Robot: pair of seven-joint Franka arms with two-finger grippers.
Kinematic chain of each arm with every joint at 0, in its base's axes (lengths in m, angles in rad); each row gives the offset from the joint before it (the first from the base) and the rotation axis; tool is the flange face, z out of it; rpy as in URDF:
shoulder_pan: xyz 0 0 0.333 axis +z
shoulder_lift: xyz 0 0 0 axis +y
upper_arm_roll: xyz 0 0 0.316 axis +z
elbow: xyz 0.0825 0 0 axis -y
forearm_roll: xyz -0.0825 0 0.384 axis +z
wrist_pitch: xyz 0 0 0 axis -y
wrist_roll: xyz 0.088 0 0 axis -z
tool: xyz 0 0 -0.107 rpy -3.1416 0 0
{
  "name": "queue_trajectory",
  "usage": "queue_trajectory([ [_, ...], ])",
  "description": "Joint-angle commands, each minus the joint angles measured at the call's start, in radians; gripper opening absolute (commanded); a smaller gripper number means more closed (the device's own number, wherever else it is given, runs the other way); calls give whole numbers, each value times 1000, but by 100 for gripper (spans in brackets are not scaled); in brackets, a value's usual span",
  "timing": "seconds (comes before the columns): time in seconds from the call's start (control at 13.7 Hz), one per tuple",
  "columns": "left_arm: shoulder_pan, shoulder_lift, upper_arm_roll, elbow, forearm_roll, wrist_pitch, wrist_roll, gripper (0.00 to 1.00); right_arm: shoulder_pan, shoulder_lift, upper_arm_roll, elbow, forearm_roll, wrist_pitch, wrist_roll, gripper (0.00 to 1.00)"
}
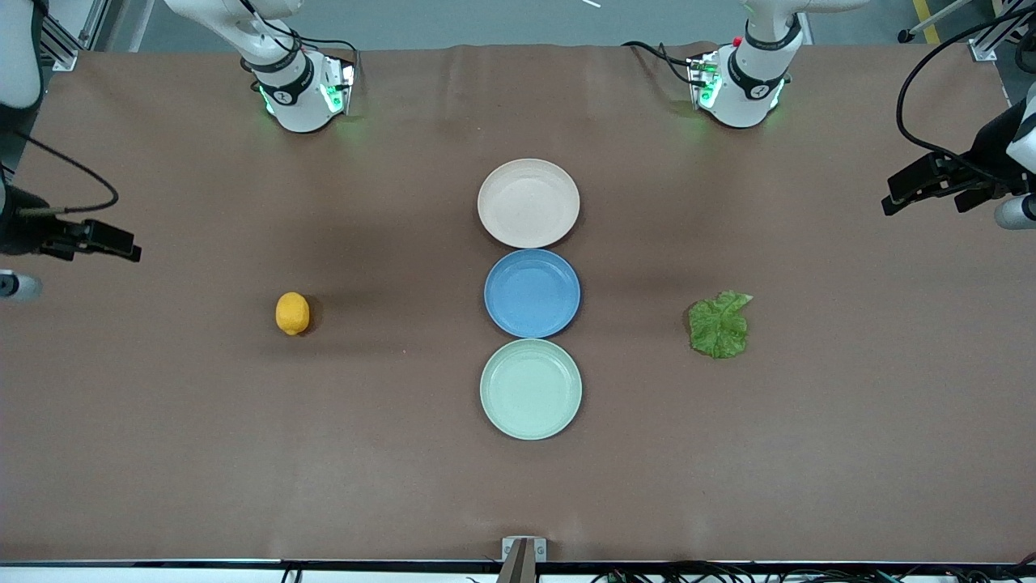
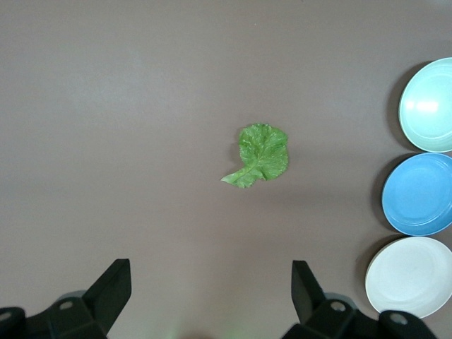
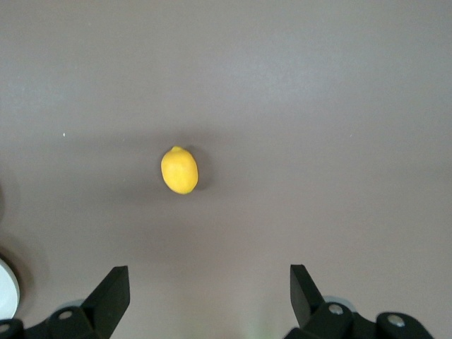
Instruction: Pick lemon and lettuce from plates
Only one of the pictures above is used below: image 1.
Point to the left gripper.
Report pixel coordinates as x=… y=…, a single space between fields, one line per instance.
x=989 y=149

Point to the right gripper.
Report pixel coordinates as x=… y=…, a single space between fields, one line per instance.
x=18 y=228

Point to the yellow lemon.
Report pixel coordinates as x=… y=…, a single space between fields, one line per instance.
x=292 y=314

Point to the green lettuce leaf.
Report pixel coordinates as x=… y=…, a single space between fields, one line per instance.
x=719 y=328

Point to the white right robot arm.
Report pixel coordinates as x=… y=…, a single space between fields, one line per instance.
x=295 y=97

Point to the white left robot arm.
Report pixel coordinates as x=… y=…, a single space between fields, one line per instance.
x=749 y=89

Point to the wheeled metal stand leg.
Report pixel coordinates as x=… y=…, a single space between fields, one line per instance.
x=931 y=20

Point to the brown table mat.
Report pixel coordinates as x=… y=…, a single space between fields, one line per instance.
x=243 y=421

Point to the beige plate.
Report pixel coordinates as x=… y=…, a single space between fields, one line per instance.
x=528 y=202

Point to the blue plate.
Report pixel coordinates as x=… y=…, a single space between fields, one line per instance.
x=532 y=293

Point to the light green plate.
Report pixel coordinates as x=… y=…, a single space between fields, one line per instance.
x=530 y=389

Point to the aluminium frame profile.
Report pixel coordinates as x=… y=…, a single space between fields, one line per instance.
x=991 y=36
x=65 y=40

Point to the green lit connector bracket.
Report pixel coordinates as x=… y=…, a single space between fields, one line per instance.
x=702 y=81
x=338 y=85

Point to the black table edge rail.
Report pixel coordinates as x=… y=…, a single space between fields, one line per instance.
x=243 y=562

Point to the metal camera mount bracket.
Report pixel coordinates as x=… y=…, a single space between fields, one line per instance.
x=524 y=555

